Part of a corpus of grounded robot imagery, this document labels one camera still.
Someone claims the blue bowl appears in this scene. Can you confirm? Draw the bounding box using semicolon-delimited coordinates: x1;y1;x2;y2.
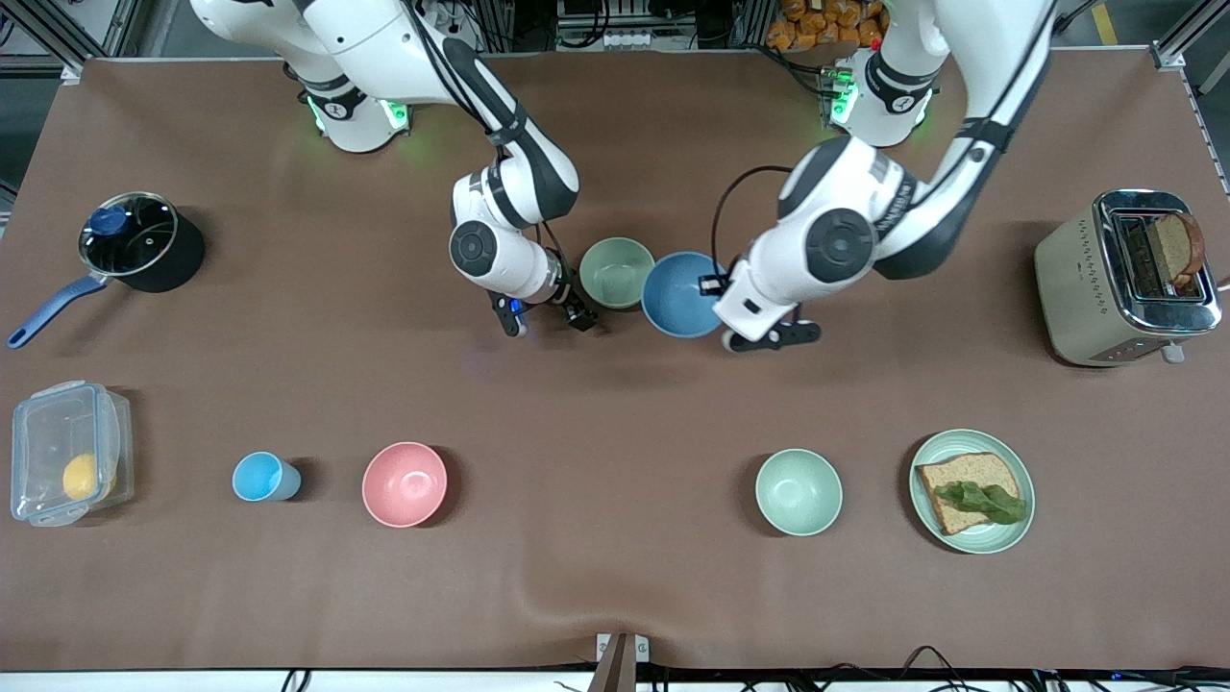
641;252;728;339

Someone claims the sage green bowl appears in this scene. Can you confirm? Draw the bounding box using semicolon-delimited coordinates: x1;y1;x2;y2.
578;237;656;311

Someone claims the pale mint green bowl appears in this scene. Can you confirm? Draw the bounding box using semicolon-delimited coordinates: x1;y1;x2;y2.
755;449;844;536

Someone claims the pink bowl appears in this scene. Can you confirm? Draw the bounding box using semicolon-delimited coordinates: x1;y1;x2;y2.
362;442;449;529

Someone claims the brown bread slice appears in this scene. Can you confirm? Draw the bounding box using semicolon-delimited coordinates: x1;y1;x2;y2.
916;454;1024;536

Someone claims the orange snack bag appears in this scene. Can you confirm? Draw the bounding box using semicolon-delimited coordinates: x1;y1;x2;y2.
766;0;887;52

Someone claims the green lettuce leaf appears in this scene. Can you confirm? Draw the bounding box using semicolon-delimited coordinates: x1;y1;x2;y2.
935;482;1027;526

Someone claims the pale green plate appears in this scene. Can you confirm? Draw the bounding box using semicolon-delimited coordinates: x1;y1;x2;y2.
909;432;1036;556

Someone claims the beige chrome toaster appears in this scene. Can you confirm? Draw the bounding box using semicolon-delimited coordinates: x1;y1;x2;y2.
1035;188;1223;367

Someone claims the light blue cup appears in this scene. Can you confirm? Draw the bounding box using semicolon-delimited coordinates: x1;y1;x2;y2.
233;452;302;503

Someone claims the brown toast slice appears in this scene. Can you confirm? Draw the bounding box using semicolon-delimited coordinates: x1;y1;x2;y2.
1151;211;1207;289

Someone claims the glass lid with blue knob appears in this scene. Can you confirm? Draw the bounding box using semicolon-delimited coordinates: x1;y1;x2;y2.
79;192;181;278

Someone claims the yellow lemon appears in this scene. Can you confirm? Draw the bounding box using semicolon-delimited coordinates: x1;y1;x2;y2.
62;454;103;502

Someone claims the clear plastic lidded container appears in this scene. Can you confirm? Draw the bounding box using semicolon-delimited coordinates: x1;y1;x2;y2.
11;381;135;528

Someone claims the black cable loop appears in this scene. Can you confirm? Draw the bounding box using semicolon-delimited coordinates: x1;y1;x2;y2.
710;165;800;282

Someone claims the metal table edge bracket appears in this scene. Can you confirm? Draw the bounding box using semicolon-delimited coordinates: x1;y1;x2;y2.
596;632;650;692

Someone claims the black pot with blue handle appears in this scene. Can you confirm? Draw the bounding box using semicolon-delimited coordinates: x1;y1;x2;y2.
8;192;206;349

